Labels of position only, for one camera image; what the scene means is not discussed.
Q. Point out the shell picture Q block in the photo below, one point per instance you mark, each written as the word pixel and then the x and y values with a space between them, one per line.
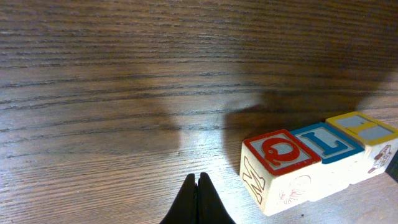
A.
pixel 278 170

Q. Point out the letter E L block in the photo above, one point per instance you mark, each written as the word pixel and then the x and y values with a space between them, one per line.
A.
pixel 340 158

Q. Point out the car picture yellow block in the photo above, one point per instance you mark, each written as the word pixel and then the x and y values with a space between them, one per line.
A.
pixel 378 139

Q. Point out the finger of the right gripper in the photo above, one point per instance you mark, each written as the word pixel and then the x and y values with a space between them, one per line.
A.
pixel 392 169

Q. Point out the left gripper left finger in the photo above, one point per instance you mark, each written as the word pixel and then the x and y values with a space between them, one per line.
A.
pixel 184 207

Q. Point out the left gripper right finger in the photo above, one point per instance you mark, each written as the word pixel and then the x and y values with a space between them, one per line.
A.
pixel 210 209

